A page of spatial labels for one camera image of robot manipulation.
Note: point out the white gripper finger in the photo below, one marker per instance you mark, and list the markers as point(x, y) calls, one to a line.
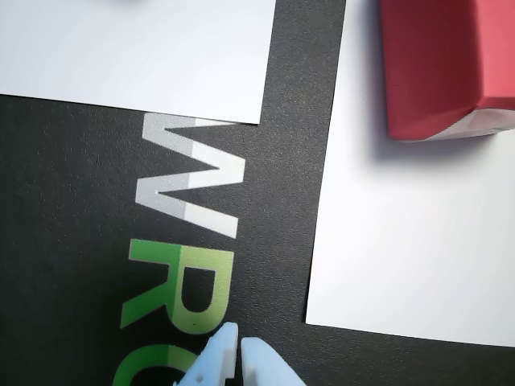
point(265, 368)
point(213, 362)

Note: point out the black mat with lettering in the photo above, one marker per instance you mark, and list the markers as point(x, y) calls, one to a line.
point(60, 201)

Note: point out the red paper box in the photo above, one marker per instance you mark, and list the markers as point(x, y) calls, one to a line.
point(434, 68)

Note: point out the white sheet marked home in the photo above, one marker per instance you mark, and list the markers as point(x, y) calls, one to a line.
point(402, 241)

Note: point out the white sheet marked one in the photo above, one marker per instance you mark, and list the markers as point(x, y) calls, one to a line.
point(141, 52)

